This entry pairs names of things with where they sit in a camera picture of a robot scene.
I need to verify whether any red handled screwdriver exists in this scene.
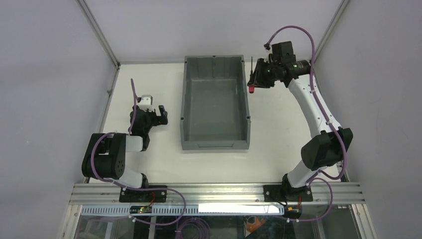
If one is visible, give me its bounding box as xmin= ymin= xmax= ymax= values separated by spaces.
xmin=247 ymin=56 xmax=255 ymax=94

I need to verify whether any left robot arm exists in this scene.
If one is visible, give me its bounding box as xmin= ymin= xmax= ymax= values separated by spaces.
xmin=82 ymin=105 xmax=168 ymax=190

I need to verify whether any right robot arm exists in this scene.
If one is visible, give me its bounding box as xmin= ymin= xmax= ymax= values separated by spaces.
xmin=247 ymin=41 xmax=353 ymax=197

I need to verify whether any grey plastic bin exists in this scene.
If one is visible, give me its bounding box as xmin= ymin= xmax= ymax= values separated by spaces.
xmin=180 ymin=55 xmax=251 ymax=150

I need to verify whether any orange object under table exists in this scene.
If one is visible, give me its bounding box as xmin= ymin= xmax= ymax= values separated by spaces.
xmin=244 ymin=216 xmax=266 ymax=238

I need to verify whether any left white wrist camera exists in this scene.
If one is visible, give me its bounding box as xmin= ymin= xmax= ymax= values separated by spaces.
xmin=137 ymin=95 xmax=155 ymax=112

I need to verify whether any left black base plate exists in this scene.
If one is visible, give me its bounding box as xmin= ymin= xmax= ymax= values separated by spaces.
xmin=118 ymin=185 xmax=167 ymax=203

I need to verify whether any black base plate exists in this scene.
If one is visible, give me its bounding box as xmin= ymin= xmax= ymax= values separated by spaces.
xmin=118 ymin=185 xmax=167 ymax=203
xmin=263 ymin=184 xmax=313 ymax=202

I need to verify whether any right aluminium frame post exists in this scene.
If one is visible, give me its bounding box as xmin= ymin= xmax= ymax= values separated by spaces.
xmin=315 ymin=0 xmax=351 ymax=62

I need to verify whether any aluminium frame post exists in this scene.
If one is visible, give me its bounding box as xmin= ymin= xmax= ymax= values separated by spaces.
xmin=315 ymin=0 xmax=351 ymax=62
xmin=76 ymin=0 xmax=120 ymax=67

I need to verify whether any aluminium front rail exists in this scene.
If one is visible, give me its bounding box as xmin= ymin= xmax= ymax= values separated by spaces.
xmin=69 ymin=182 xmax=366 ymax=205

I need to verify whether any white slotted cable duct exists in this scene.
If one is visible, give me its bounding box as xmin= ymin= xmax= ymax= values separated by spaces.
xmin=81 ymin=203 xmax=284 ymax=217

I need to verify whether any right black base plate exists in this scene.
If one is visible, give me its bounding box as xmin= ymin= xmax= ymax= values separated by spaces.
xmin=263 ymin=184 xmax=313 ymax=202

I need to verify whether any left aluminium frame post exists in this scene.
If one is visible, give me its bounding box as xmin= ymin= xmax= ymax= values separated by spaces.
xmin=76 ymin=0 xmax=120 ymax=67

